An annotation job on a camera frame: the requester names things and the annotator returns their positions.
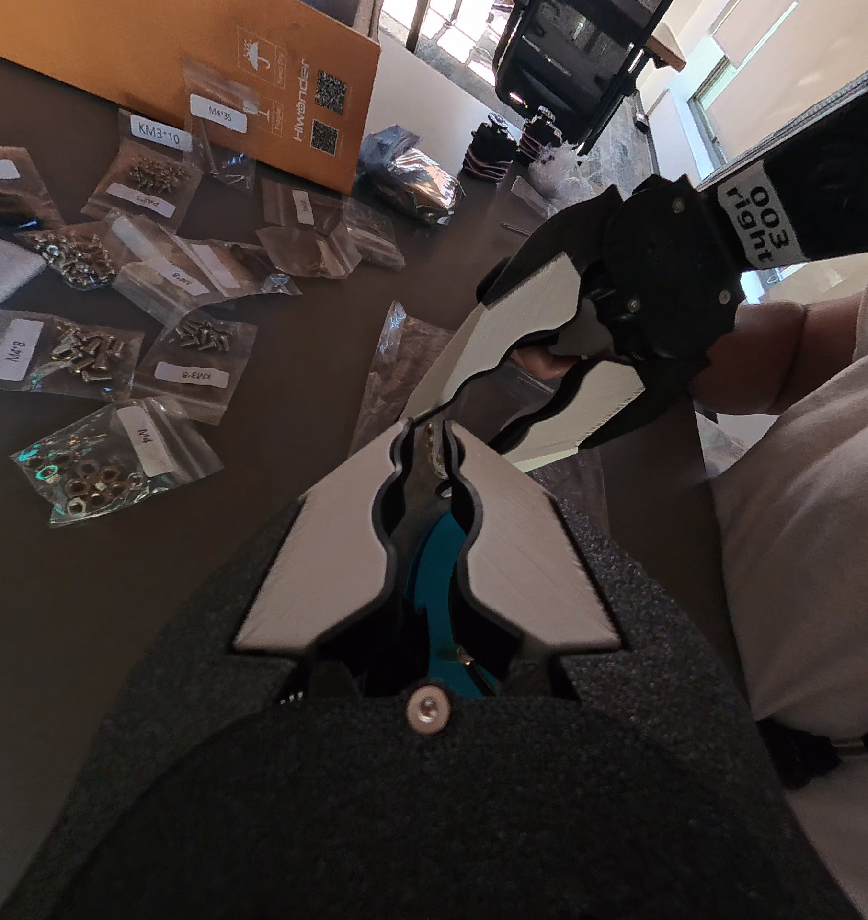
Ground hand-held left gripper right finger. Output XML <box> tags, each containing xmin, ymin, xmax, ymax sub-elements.
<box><xmin>441</xmin><ymin>419</ymin><xmax>623</xmax><ymax>655</ymax></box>

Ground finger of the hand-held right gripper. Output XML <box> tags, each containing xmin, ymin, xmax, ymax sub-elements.
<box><xmin>490</xmin><ymin>356</ymin><xmax>649</xmax><ymax>474</ymax></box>
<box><xmin>404</xmin><ymin>255</ymin><xmax>607</xmax><ymax>426</ymax></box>

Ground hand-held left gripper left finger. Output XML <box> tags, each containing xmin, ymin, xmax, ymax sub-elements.
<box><xmin>233</xmin><ymin>420</ymin><xmax>415</xmax><ymax>656</ymax></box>

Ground blue round metal base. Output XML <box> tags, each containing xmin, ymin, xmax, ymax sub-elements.
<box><xmin>398</xmin><ymin>424</ymin><xmax>503</xmax><ymax>702</ymax></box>

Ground large clear plastic bag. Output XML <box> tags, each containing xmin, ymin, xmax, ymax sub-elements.
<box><xmin>362</xmin><ymin>300</ymin><xmax>611</xmax><ymax>507</ymax></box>

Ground person's right forearm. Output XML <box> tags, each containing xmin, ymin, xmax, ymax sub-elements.
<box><xmin>689</xmin><ymin>298</ymin><xmax>812</xmax><ymax>419</ymax></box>

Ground grey desk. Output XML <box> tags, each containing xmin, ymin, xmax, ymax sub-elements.
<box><xmin>0</xmin><ymin>43</ymin><xmax>740</xmax><ymax>920</ymax></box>

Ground person's right hand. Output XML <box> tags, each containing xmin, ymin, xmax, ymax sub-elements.
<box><xmin>516</xmin><ymin>344</ymin><xmax>582</xmax><ymax>382</ymax></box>

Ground crumpled clear plastic wrap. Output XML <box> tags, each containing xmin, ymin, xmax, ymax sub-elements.
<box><xmin>531</xmin><ymin>144</ymin><xmax>594</xmax><ymax>218</ymax></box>

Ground silver antistatic bag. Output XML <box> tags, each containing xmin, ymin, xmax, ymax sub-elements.
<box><xmin>357</xmin><ymin>126</ymin><xmax>465</xmax><ymax>225</ymax></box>

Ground black servo motor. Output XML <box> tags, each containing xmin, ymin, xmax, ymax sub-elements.
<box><xmin>519</xmin><ymin>106</ymin><xmax>573</xmax><ymax>170</ymax></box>
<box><xmin>463</xmin><ymin>111</ymin><xmax>521</xmax><ymax>179</ymax></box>

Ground black office chair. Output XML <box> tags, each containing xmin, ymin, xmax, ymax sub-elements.
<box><xmin>491</xmin><ymin>0</ymin><xmax>654</xmax><ymax>132</ymax></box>

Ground pile of small screw bags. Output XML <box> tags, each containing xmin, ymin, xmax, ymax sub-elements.
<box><xmin>0</xmin><ymin>54</ymin><xmax>406</xmax><ymax>529</ymax></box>

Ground orange cardboard box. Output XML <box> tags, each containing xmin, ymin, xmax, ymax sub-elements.
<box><xmin>0</xmin><ymin>0</ymin><xmax>383</xmax><ymax>195</ymax></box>

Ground black strap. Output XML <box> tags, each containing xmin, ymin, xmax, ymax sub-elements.
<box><xmin>768</xmin><ymin>719</ymin><xmax>868</xmax><ymax>788</ymax></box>

